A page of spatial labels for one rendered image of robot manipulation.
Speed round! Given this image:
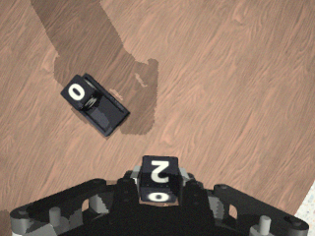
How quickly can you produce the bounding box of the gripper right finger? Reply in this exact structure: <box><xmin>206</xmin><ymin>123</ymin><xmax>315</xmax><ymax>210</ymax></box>
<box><xmin>177</xmin><ymin>167</ymin><xmax>309</xmax><ymax>236</ymax></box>

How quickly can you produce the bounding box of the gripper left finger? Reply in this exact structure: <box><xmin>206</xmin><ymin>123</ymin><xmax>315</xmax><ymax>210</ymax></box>
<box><xmin>10</xmin><ymin>165</ymin><xmax>143</xmax><ymax>236</ymax></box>

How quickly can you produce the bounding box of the black number cube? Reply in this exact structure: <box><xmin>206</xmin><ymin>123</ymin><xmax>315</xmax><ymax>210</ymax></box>
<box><xmin>60</xmin><ymin>75</ymin><xmax>102</xmax><ymax>111</ymax></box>
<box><xmin>140</xmin><ymin>155</ymin><xmax>179</xmax><ymax>204</ymax></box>

